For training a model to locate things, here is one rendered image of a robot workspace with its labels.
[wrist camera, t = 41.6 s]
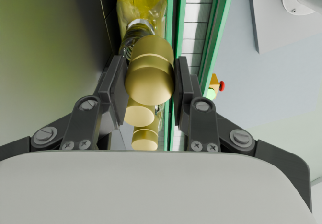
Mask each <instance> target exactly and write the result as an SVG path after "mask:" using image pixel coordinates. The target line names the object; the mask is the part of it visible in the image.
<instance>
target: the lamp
mask: <svg viewBox="0 0 322 224"><path fill-rule="evenodd" d="M215 96H216V94H215V90H214V89H213V88H210V87H209V88H208V92H207V96H206V98H208V99H210V100H213V99H214V98H215Z"/></svg>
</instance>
